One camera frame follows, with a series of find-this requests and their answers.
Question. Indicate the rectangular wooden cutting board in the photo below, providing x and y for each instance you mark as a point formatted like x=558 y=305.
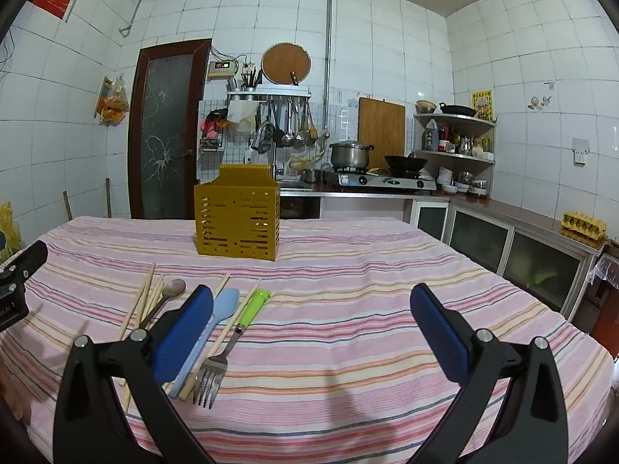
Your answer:
x=382 y=125

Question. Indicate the green handled metal fork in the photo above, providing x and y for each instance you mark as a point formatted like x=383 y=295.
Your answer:
x=212 y=370

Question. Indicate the wall utensil rack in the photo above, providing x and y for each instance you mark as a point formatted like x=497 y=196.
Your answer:
x=262 y=114

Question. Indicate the hanging orange bag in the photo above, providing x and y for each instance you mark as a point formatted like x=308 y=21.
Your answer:
x=112 y=104

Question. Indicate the dark brown glass door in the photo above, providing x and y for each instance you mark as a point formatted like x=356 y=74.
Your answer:
x=162 y=132

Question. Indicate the yellow egg carton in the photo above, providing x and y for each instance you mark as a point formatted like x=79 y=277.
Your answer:
x=583 y=228

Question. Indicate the steel gas stove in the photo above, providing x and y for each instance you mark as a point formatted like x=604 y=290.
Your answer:
x=348 y=180

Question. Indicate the light blue plastic spoon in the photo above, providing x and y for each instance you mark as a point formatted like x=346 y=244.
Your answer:
x=224 y=307

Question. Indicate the yellow wall poster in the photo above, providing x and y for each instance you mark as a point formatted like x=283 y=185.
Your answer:
x=482 y=103

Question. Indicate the pink striped tablecloth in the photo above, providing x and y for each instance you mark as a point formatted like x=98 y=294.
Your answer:
x=332 y=370

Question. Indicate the round wooden cutting board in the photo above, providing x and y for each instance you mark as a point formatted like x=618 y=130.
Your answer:
x=286 y=64

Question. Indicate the yellow plastic bag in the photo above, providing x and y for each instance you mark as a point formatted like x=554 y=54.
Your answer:
x=11 y=241

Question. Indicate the black wok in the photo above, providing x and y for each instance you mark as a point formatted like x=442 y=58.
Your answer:
x=405 y=166

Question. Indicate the stainless steel pot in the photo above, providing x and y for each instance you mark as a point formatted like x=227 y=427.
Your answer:
x=350 y=155

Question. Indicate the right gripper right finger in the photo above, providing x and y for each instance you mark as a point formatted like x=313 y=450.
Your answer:
x=531 y=425

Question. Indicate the kitchen counter with cabinets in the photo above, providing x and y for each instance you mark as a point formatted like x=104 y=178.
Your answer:
x=527 y=249

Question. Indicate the white corner shelf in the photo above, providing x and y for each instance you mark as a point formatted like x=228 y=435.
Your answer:
x=458 y=143

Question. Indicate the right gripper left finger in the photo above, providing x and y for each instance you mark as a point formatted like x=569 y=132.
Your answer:
x=90 y=424

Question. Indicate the black pan on shelf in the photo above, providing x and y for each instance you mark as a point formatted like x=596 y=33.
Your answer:
x=457 y=110

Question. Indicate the yellow perforated utensil holder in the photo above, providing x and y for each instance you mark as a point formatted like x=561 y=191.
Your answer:
x=237 y=214

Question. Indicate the white wall meter box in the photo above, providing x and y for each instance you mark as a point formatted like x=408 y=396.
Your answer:
x=222 y=69

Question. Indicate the brown wooden spoon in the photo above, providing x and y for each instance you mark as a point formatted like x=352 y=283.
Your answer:
x=169 y=291

